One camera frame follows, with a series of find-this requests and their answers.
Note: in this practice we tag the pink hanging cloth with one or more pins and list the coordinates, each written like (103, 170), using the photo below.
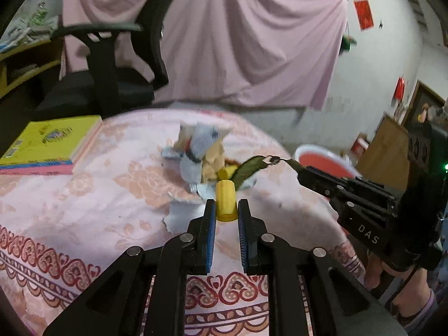
(252, 49)

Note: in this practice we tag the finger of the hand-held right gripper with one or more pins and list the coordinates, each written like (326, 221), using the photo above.
(364, 189)
(322, 187)

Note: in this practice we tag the yellow wooden desk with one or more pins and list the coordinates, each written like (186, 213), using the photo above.
(24, 66)

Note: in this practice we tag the wooden cabinet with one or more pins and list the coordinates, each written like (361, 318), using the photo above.
(385, 157)

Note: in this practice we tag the yellow peel piece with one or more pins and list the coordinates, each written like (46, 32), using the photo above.
(227, 172)

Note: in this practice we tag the torn white paper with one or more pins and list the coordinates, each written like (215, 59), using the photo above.
(182, 213)

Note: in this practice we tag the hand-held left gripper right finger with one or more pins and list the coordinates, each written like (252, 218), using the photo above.
(242, 239)

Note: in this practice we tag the crumpled grey paper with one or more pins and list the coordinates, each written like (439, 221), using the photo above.
(190, 171)

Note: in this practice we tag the person's right hand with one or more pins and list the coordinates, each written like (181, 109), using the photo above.
(373, 269)

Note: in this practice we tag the yellow and pink book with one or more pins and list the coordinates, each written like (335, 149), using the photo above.
(45, 143)

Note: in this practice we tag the red wall paper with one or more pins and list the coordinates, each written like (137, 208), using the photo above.
(364, 14)

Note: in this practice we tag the wooden framed picture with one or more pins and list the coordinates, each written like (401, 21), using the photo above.
(423, 103)

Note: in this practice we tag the yellow plastic cylinder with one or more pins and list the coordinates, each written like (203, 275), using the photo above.
(226, 199)

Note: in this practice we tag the red hanging ornament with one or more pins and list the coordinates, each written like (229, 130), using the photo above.
(400, 89)

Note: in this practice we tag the person's right forearm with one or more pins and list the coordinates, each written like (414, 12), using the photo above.
(418, 309)

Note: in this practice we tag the red white plastic stool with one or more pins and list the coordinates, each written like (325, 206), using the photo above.
(320, 162)

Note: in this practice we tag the black office chair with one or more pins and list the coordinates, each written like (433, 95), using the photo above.
(115, 77)

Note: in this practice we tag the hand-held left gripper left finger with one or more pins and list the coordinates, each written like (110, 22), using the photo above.
(211, 232)

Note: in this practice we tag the green hanging ornament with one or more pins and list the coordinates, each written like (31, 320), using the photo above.
(348, 43)

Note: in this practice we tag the pile of papers on desk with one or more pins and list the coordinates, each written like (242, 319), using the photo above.
(28, 28)

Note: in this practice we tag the red cardboard box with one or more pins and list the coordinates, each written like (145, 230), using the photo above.
(359, 144)

